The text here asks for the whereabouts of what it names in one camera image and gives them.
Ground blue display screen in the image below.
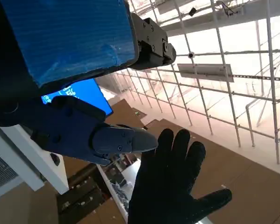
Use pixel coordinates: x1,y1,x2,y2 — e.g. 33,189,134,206
41,78,114,117

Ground white metal ceiling grid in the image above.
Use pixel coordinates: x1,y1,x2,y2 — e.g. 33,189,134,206
127,0,280,165

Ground dark storage shelf rack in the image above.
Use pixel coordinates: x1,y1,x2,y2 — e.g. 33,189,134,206
57,154,143,224

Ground black left hand blue tape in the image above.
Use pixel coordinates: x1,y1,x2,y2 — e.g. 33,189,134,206
0,0,177,166

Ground flat ceiling light panel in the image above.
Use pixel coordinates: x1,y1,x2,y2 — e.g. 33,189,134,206
178,63,235,83

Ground large white grille unit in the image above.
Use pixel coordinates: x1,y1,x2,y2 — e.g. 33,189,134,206
0,125,69,203

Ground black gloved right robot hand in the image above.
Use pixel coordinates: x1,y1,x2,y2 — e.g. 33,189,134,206
128,128,233,224

